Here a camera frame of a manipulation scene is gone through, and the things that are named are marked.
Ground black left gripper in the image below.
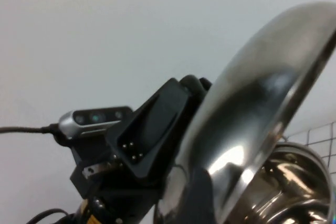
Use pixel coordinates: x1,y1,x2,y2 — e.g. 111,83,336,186
69,77,202,208

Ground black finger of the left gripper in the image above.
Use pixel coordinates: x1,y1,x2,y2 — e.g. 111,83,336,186
196,77,213,98

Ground stainless steel lid black knob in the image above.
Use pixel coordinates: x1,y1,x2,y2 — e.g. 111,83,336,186
154,1,336,224

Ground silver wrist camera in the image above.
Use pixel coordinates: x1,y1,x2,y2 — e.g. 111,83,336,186
58,105,133,140

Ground stainless steel pot black handles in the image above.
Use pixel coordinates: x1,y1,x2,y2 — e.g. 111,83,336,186
244,141,336,224

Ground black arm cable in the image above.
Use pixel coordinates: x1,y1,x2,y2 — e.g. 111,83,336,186
26,207,77,224

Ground black camera cable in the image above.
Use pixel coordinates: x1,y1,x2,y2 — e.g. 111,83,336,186
0,123,69,146

